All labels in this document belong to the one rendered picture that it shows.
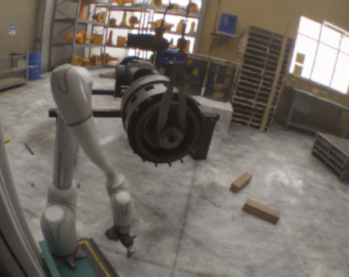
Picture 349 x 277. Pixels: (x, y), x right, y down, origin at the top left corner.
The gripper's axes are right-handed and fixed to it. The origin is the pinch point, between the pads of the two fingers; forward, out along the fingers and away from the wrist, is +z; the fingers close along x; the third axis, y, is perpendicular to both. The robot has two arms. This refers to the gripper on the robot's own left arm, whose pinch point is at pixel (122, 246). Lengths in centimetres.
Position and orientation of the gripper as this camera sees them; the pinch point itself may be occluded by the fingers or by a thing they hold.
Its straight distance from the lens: 120.5
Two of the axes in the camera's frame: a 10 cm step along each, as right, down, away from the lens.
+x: -6.7, -4.1, 6.2
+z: -1.7, 8.9, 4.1
